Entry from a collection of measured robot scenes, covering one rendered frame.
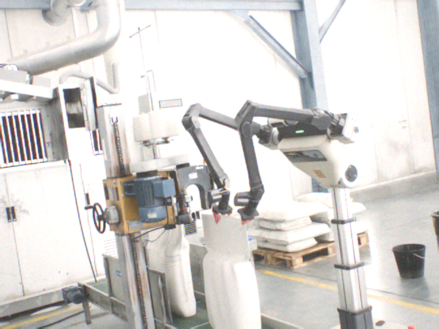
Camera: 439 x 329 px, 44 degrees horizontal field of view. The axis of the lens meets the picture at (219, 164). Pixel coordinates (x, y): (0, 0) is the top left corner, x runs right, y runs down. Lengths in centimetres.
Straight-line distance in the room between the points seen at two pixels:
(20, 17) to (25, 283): 328
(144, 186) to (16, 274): 302
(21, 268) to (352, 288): 356
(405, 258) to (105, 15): 362
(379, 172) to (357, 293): 723
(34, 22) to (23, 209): 261
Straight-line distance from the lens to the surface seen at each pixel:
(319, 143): 283
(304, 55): 920
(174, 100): 716
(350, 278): 317
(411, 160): 1101
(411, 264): 524
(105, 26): 564
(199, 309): 375
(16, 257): 577
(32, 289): 585
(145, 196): 297
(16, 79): 552
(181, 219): 326
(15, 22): 730
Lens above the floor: 150
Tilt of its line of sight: 3 degrees down
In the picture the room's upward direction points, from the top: 8 degrees counter-clockwise
